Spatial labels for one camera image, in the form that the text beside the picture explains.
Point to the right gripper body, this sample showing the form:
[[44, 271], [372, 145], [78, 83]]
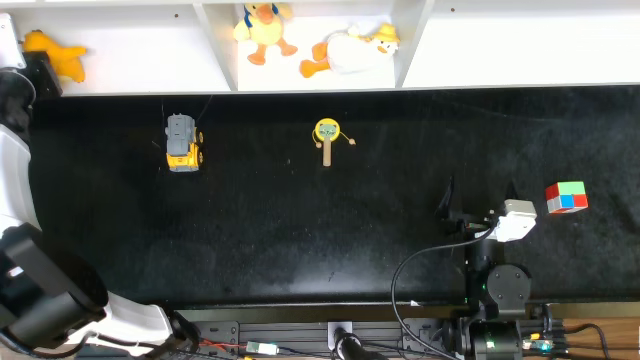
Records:
[[465, 223]]

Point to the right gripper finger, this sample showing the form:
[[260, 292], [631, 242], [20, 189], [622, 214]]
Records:
[[447, 207], [511, 194]]

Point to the many-coloured puzzle cube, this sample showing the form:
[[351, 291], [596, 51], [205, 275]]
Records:
[[567, 197]]

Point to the yellow rattle drum toy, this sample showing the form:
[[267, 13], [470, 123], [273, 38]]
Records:
[[327, 132]]

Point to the grey and yellow toy truck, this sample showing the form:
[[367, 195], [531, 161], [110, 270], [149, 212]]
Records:
[[181, 145]]

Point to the yellow rubber duck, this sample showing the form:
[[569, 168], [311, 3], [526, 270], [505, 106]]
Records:
[[62, 57]]

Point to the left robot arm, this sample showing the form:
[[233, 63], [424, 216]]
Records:
[[15, 175]]

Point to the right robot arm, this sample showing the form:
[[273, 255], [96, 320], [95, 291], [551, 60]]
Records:
[[509, 287]]

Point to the white shelf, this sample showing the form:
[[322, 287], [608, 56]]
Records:
[[500, 50]]

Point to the white plush duck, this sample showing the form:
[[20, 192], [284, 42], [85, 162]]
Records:
[[352, 52]]

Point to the yellow plush duck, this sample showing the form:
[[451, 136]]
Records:
[[265, 30]]

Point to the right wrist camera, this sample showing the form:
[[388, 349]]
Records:
[[515, 220]]

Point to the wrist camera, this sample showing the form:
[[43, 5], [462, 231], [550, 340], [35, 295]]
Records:
[[10, 42], [515, 220]]

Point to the mounting rail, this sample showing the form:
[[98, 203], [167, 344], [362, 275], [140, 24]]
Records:
[[300, 335]]

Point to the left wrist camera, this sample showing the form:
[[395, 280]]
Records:
[[10, 42]]

